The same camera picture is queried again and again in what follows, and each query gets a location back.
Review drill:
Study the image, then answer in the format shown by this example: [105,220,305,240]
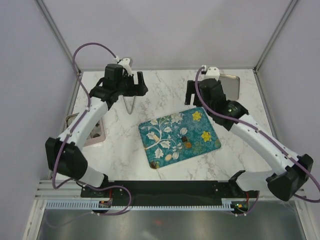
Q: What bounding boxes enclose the left aluminium frame post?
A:
[34,0,73,66]

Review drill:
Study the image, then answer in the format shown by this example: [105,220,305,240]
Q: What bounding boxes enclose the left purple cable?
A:
[51,42,133,228]

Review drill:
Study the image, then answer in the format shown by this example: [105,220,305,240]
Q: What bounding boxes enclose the metal box lid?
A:
[219,73,240,101]

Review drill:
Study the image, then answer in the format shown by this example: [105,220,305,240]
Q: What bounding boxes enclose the aluminium frame post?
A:
[253,0,300,73]
[34,0,73,66]

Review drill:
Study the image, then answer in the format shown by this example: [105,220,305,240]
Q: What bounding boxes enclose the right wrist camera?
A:
[201,65,220,81]

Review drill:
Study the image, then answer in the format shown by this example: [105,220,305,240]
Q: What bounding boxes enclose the white cable duct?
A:
[45,199,245,211]

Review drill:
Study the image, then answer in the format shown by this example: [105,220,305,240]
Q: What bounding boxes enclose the white oval chocolate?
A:
[165,154,172,161]

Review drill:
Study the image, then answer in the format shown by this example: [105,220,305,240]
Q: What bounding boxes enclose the dark swirl chocolate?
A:
[149,161,159,169]

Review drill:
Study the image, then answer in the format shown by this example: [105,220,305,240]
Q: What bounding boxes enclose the right aluminium frame post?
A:
[253,0,300,73]

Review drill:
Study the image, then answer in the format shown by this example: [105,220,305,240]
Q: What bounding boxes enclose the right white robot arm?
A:
[184,78,320,201]

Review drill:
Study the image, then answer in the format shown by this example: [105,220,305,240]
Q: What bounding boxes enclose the teal floral tray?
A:
[138,107,222,169]

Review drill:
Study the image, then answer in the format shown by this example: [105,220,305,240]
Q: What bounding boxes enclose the orange round chocolate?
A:
[185,142,192,149]

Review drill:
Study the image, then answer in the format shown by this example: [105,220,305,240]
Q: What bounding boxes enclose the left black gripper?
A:
[115,72,147,98]

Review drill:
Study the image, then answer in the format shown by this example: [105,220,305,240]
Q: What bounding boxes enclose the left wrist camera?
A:
[104,57,134,82]

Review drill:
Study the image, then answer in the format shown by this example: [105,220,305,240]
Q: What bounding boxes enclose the pink chocolate box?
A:
[64,113,106,147]

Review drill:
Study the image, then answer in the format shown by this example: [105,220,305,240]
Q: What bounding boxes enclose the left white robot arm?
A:
[45,66,148,197]

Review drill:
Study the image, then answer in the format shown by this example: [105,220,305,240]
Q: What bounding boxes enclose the dark ridged square chocolate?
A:
[181,136,188,143]

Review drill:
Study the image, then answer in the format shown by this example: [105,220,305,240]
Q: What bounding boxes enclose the metal tongs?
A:
[122,96,137,115]

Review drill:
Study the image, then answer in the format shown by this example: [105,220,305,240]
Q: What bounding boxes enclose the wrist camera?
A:
[201,65,220,81]
[104,57,134,82]

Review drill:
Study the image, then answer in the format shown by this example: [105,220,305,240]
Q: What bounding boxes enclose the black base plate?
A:
[80,179,260,207]

